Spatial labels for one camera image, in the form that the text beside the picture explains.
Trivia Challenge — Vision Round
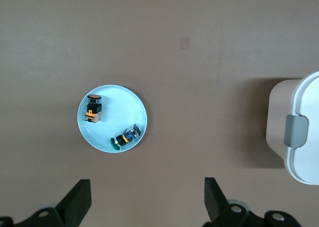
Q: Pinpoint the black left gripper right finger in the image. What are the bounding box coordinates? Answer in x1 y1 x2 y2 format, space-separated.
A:
202 177 304 227

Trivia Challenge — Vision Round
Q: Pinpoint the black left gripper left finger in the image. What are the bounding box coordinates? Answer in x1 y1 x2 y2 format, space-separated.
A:
0 179 92 227

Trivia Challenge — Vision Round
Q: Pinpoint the orange push button switch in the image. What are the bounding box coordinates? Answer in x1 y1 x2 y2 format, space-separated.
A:
84 94 103 124

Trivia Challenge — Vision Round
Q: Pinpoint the small blue black object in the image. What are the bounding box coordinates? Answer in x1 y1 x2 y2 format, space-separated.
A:
110 123 142 151

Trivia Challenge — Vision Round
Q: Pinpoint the light blue round plate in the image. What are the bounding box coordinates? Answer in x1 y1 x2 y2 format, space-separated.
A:
77 85 148 153

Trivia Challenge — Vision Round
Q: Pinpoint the white lidded container box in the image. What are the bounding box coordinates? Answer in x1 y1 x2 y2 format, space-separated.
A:
265 71 319 187

